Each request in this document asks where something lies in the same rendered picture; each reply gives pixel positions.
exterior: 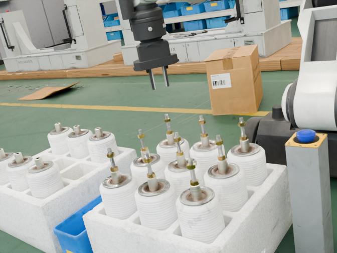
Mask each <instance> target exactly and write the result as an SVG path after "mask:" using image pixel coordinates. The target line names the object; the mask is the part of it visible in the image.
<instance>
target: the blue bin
mask: <svg viewBox="0 0 337 253"><path fill-rule="evenodd" d="M101 202H102V197H101V195H99V196H97V197H96V198H94V199H93V200H92V201H90V202H89V203H87V204H86V205H84V206H83V207H82V208H80V209H79V210H77V211H76V212H74V213H73V214H72V215H70V216H69V217H67V218H66V219H64V220H63V221H61V222H60V223H59V224H57V225H56V226H55V227H54V228H53V232H54V234H55V235H57V238H58V240H59V243H60V245H61V248H62V250H63V253H93V250H92V247H91V243H90V240H89V237H88V233H87V230H86V227H85V224H84V220H83V215H85V214H86V213H87V212H89V211H91V210H93V208H94V207H96V206H97V205H98V204H100V203H101Z"/></svg>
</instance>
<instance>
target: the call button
mask: <svg viewBox="0 0 337 253"><path fill-rule="evenodd" d="M296 137H297V138H298V140H299V141H302V142H309V141H312V140H314V138H315V137H316V132H315V131H313V130H300V131H298V132H297V133H296Z"/></svg>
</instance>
